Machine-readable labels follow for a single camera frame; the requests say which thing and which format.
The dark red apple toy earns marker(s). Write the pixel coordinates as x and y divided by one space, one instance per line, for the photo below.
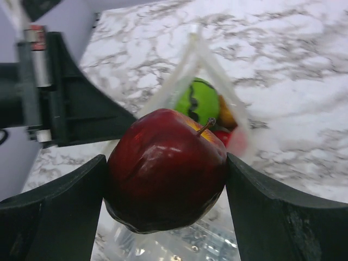
166 172

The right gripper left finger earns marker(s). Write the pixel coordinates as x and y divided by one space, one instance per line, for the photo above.
55 221

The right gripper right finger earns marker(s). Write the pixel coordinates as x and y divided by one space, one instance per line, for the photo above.
273 221

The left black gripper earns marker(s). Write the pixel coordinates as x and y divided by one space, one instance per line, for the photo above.
75 112

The small green pepper toy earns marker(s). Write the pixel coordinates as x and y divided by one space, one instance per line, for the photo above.
199 101

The clear zip top bag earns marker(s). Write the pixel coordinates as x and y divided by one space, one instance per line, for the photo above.
212 236

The brown kiwi toy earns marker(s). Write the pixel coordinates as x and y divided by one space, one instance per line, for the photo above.
226 118

